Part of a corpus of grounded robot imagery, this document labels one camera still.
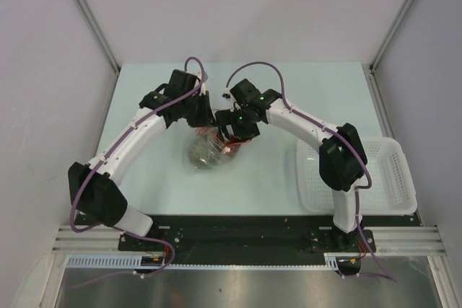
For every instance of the aluminium frame post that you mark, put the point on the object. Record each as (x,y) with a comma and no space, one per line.
(95,29)
(390,36)

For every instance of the clear zip top bag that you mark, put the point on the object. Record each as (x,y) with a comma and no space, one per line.
(218,138)

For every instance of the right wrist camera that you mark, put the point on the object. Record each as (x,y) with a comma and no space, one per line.
(227,94)

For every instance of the left aluminium frame post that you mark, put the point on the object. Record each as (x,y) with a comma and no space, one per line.
(95,29)

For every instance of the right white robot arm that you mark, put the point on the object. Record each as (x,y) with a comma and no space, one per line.
(341,157)

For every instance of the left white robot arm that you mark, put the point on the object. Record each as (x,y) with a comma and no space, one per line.
(94,186)

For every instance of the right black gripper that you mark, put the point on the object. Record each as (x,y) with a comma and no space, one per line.
(227,117)

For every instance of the fake red apple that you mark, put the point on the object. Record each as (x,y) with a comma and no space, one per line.
(230,147)

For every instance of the right aluminium frame post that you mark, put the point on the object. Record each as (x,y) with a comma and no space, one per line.
(390,36)

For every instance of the white perforated plastic basket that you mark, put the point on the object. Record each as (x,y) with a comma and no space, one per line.
(392,192)

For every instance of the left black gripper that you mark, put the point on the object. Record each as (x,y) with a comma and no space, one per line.
(207,119)

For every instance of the fake green melon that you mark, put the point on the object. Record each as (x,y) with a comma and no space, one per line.
(204,153)

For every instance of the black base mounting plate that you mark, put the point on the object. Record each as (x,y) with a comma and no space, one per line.
(255,240)

